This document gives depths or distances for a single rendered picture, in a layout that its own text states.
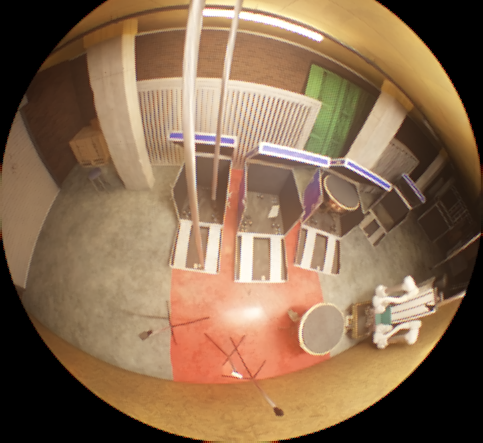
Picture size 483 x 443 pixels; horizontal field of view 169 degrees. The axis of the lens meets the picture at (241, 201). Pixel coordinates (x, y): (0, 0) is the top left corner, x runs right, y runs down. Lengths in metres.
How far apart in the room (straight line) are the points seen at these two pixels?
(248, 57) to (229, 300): 4.87
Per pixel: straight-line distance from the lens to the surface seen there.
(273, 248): 2.88
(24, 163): 5.07
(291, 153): 1.82
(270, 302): 2.80
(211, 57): 4.30
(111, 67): 2.73
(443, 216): 8.97
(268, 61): 4.38
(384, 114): 3.55
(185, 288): 2.69
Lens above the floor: 2.64
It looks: 51 degrees down
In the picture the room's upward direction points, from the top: 15 degrees clockwise
